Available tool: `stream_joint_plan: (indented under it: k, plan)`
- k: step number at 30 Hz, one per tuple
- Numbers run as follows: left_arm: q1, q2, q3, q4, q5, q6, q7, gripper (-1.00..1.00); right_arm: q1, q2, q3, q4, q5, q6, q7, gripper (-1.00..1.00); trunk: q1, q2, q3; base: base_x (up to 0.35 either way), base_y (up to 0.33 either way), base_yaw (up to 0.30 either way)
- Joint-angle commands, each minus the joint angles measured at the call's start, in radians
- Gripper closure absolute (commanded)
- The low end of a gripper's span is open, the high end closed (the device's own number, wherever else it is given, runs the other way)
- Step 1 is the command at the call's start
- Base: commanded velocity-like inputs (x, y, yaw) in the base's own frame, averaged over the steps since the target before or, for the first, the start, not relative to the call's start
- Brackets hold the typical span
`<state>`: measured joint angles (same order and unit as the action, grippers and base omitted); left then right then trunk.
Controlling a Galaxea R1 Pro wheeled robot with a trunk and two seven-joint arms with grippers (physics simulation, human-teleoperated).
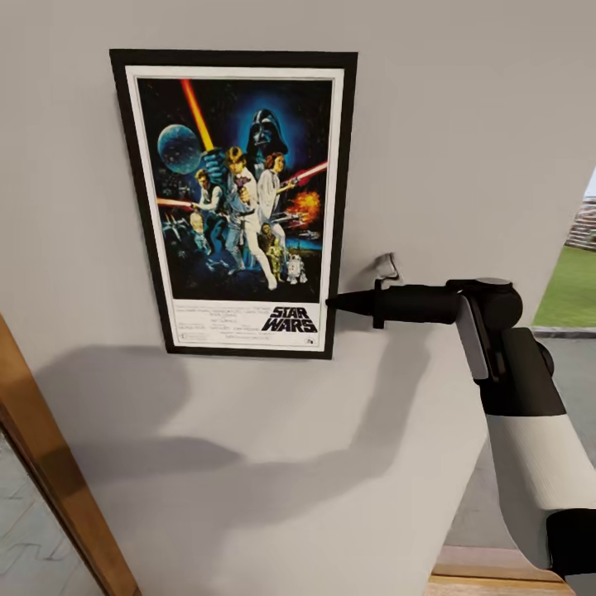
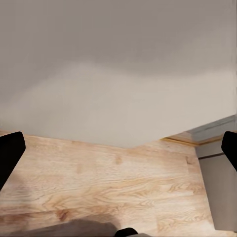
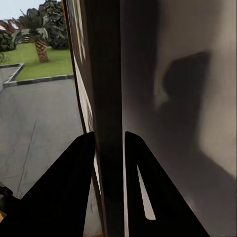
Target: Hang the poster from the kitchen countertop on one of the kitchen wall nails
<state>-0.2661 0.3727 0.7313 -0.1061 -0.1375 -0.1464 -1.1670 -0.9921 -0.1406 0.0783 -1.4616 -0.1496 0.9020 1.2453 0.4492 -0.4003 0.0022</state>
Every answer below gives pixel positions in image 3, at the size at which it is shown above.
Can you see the poster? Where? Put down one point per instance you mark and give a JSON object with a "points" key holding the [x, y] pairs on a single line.
{"points": [[93, 28]]}

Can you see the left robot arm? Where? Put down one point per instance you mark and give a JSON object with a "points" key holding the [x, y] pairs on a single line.
{"points": [[7, 200]]}

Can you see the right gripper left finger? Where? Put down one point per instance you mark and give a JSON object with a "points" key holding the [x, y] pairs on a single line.
{"points": [[56, 205]]}

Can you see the door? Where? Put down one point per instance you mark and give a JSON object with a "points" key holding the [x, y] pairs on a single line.
{"points": [[39, 113]]}

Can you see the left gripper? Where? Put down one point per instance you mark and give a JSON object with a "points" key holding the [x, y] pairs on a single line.
{"points": [[12, 206]]}

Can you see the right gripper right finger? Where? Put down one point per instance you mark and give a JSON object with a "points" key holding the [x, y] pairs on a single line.
{"points": [[174, 217]]}

